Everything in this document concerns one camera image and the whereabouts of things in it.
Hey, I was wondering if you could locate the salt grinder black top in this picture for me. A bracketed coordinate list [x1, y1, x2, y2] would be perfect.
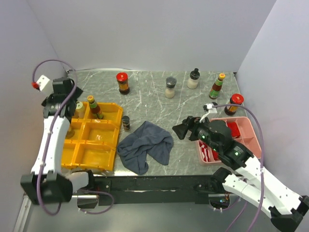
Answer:
[165, 76, 177, 99]

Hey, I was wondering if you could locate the red lid sauce jar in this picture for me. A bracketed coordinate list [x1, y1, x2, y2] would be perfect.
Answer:
[225, 93, 244, 116]
[116, 72, 130, 95]

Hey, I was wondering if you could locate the yellow cap chili sauce bottle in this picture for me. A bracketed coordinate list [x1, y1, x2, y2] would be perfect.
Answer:
[209, 73, 225, 100]

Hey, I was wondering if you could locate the white powder bottle black cap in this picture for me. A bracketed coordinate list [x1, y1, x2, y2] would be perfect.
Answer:
[187, 68, 200, 89]

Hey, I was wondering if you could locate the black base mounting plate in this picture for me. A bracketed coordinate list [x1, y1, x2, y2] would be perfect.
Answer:
[94, 175, 225, 204]

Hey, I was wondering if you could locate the red packet in tray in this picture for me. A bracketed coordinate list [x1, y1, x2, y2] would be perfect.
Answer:
[227, 122, 240, 139]

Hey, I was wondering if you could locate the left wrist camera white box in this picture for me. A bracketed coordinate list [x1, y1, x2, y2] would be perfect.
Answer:
[31, 75, 53, 95]

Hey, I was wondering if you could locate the small black lid spice jar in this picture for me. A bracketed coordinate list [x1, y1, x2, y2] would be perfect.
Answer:
[122, 116, 131, 131]

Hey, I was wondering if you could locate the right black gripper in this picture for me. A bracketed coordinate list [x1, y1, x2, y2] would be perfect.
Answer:
[171, 115, 220, 152]

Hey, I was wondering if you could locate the pink compartment tray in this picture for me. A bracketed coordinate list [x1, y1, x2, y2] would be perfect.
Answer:
[195, 116, 261, 166]

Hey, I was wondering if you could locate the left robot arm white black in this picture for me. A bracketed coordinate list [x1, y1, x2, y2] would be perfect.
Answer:
[20, 75, 97, 205]

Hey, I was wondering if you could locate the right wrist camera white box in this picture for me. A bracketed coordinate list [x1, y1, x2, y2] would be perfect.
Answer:
[199, 102, 218, 123]

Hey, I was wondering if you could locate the green lid cream bottle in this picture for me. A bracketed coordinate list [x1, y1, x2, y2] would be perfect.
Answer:
[75, 101, 85, 118]

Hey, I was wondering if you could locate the yellow cap green label bottle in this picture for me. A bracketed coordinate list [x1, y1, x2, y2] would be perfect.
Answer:
[87, 95, 103, 119]

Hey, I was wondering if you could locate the yellow compartment organizer tray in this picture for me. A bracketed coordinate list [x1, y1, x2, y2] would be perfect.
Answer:
[61, 102, 123, 171]

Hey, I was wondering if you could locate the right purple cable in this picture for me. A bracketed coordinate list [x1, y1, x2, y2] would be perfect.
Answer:
[212, 104, 265, 232]

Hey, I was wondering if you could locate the dark blue cloth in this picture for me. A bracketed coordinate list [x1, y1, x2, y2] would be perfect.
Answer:
[117, 121, 174, 175]

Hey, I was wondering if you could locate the round black cap dark bottle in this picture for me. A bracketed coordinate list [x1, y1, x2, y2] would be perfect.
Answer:
[65, 126, 75, 139]

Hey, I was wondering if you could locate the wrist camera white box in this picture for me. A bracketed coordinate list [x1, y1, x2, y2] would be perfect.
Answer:
[199, 102, 218, 123]
[31, 75, 53, 95]

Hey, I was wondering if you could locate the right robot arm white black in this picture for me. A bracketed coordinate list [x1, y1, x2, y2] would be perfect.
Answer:
[172, 116, 309, 232]

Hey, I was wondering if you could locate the red white striped packet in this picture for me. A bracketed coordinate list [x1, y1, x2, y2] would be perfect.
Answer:
[198, 141, 211, 162]

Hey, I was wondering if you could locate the aluminium frame rail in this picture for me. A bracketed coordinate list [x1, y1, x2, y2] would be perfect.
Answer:
[13, 193, 96, 232]

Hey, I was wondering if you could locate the red lid sauce jar right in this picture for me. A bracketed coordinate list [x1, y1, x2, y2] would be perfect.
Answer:
[225, 93, 244, 116]

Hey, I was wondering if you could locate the red lid sauce jar left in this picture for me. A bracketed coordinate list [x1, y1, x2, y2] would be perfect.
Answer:
[116, 72, 130, 95]

